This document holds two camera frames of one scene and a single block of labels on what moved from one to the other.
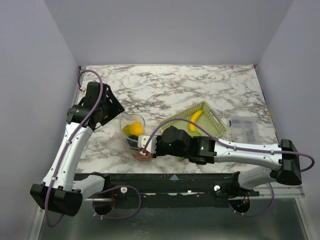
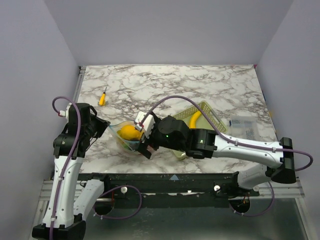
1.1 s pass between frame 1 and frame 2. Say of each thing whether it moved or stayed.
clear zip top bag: moved
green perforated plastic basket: stayed
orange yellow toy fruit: moved
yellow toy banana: stayed
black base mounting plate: stayed
